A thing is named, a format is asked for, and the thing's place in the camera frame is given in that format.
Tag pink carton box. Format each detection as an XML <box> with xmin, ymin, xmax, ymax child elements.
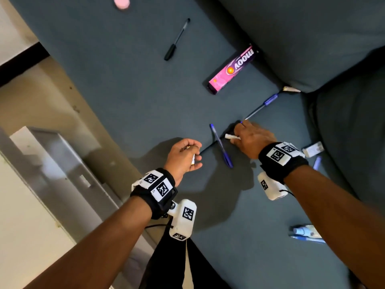
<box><xmin>208</xmin><ymin>45</ymin><xmax>257</xmax><ymax>95</ymax></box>

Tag small white box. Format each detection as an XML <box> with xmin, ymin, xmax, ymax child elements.
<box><xmin>302</xmin><ymin>141</ymin><xmax>325</xmax><ymax>158</ymax></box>

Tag grey metal cabinet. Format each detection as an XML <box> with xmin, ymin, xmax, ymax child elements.
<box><xmin>9</xmin><ymin>126</ymin><xmax>122</xmax><ymax>242</ymax></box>

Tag white tube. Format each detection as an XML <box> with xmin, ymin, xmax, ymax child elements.
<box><xmin>290</xmin><ymin>224</ymin><xmax>323</xmax><ymax>239</ymax></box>

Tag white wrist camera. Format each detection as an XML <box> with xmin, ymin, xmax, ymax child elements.
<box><xmin>257</xmin><ymin>171</ymin><xmax>289</xmax><ymax>201</ymax></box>
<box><xmin>167</xmin><ymin>199</ymin><xmax>197</xmax><ymax>241</ymax></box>

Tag grey sofa back cushion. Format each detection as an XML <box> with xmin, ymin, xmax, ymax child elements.
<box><xmin>215</xmin><ymin>0</ymin><xmax>385</xmax><ymax>94</ymax></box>

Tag black skirting strip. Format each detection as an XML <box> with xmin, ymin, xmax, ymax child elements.
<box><xmin>0</xmin><ymin>42</ymin><xmax>50</xmax><ymax>88</ymax></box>

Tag black marker wrist band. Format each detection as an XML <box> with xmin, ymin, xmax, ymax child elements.
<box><xmin>130</xmin><ymin>168</ymin><xmax>178</xmax><ymax>220</ymax></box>
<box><xmin>258</xmin><ymin>142</ymin><xmax>309</xmax><ymax>185</ymax></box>

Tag clear pen with blue grip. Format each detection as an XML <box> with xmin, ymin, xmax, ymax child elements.
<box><xmin>241</xmin><ymin>91</ymin><xmax>285</xmax><ymax>124</ymax></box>

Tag light blue pen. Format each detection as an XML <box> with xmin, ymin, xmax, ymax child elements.
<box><xmin>289</xmin><ymin>235</ymin><xmax>326</xmax><ymax>244</ymax></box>

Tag grey sofa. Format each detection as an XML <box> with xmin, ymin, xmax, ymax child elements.
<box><xmin>7</xmin><ymin>0</ymin><xmax>385</xmax><ymax>289</ymax></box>

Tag person's left forearm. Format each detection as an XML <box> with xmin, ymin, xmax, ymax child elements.
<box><xmin>24</xmin><ymin>195</ymin><xmax>153</xmax><ymax>289</ymax></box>

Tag black pen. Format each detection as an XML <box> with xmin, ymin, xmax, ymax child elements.
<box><xmin>164</xmin><ymin>18</ymin><xmax>191</xmax><ymax>61</ymax></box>

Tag person's black trousers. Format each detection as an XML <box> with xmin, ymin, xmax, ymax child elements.
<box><xmin>139</xmin><ymin>218</ymin><xmax>230</xmax><ymax>289</ymax></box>

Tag person's right hand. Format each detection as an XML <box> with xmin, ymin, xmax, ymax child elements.
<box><xmin>230</xmin><ymin>120</ymin><xmax>277</xmax><ymax>160</ymax></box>

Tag person's left hand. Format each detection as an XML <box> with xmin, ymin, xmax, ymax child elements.
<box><xmin>164</xmin><ymin>138</ymin><xmax>203</xmax><ymax>187</ymax></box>

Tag person's right forearm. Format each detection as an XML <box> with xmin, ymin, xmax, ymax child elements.
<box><xmin>284</xmin><ymin>165</ymin><xmax>385</xmax><ymax>289</ymax></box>

